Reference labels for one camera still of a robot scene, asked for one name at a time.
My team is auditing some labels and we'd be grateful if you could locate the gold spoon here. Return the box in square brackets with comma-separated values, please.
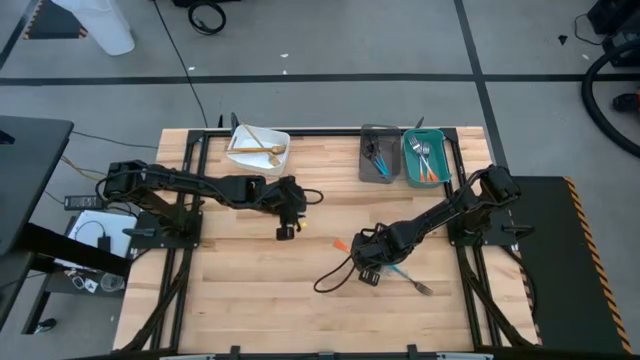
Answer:
[229, 143, 288, 156]

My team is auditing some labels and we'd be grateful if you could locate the blue-handled dark fork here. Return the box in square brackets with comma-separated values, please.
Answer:
[363, 132, 387, 174]
[372, 142, 393, 177]
[385, 263, 435, 297]
[367, 137, 390, 176]

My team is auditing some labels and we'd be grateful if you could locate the white plastic bin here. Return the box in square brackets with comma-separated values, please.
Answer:
[225, 124, 292, 177]

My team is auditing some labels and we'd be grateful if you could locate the grey translucent plastic bin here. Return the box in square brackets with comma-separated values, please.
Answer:
[358, 123, 404, 185]

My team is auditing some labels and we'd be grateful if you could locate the teal plastic bin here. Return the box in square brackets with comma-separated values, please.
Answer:
[401, 128, 453, 190]

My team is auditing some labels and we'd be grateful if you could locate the white paper sheet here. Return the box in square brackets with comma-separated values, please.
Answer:
[53, 209, 139, 271]

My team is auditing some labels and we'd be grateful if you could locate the large hazard-striped black mat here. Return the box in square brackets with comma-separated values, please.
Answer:
[508, 175, 634, 355]

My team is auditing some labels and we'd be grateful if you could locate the clear glass cup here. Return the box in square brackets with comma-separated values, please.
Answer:
[99, 271, 126, 294]

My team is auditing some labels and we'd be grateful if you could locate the black power brick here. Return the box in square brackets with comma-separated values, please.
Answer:
[63, 194, 105, 212]

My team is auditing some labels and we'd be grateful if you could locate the white rounded object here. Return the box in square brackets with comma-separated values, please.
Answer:
[51, 0, 137, 57]

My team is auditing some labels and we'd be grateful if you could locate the black desk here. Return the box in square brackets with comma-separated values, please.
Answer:
[0, 115, 132, 321]

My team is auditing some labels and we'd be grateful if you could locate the black and red tool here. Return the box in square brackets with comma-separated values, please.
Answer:
[611, 91, 640, 114]

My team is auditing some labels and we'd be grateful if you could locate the small hazard-striped black mat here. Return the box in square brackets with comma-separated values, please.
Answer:
[22, 0, 90, 41]

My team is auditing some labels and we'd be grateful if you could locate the black equipment box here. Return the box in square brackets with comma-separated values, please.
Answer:
[586, 0, 640, 69]

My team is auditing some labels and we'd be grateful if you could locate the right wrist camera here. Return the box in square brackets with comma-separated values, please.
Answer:
[357, 269, 382, 288]

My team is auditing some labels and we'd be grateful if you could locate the black left camera cable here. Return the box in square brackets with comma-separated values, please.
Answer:
[298, 188, 325, 206]

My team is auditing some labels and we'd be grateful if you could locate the black camera cable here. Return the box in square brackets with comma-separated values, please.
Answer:
[298, 188, 325, 206]
[313, 253, 362, 294]

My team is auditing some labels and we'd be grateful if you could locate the black right camera cable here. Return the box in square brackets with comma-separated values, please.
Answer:
[313, 253, 362, 294]

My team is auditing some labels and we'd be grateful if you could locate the black aluminium table frame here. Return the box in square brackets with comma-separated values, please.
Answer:
[112, 125, 541, 360]

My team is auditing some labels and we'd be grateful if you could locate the long black floor cable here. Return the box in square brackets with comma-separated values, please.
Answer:
[149, 0, 209, 129]

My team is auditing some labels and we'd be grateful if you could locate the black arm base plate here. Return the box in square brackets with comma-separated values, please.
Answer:
[122, 211, 202, 250]
[446, 214, 535, 247]

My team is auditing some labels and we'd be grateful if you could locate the coiled black cable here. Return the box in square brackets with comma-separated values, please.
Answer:
[187, 1, 228, 37]

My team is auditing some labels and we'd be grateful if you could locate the black vacuum hose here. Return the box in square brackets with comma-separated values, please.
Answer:
[580, 38, 640, 159]

